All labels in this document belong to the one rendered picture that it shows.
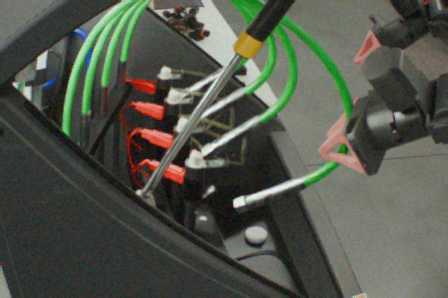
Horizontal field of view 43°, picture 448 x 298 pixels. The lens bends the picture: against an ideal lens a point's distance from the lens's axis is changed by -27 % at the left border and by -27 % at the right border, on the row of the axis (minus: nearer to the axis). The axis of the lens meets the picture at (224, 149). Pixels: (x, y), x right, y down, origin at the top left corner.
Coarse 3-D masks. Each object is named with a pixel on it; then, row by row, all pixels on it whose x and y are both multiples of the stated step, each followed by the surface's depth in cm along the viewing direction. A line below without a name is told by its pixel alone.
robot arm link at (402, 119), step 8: (416, 104) 71; (400, 112) 75; (408, 112) 74; (416, 112) 73; (400, 120) 75; (408, 120) 74; (416, 120) 73; (424, 120) 73; (400, 128) 75; (408, 128) 74; (416, 128) 73; (424, 128) 73; (408, 136) 75; (416, 136) 75; (424, 136) 74
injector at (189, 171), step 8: (184, 168) 102; (192, 168) 100; (200, 168) 100; (184, 176) 102; (192, 176) 101; (200, 176) 101; (184, 184) 103; (192, 184) 102; (200, 184) 102; (184, 192) 103; (192, 192) 102; (200, 192) 103; (208, 192) 104; (216, 192) 104; (184, 200) 104; (192, 200) 103; (200, 200) 104; (192, 208) 105; (184, 216) 106; (192, 216) 106; (184, 224) 107; (192, 224) 106; (192, 232) 107
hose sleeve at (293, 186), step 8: (280, 184) 91; (288, 184) 91; (296, 184) 90; (304, 184) 90; (256, 192) 93; (264, 192) 92; (272, 192) 91; (280, 192) 91; (288, 192) 91; (296, 192) 91; (248, 200) 93; (256, 200) 92; (264, 200) 92; (272, 200) 92
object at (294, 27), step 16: (128, 0) 79; (240, 0) 77; (256, 0) 77; (112, 16) 81; (96, 32) 82; (304, 32) 79; (320, 48) 80; (80, 64) 85; (336, 80) 81; (64, 112) 90; (64, 128) 91; (304, 176) 90; (320, 176) 89
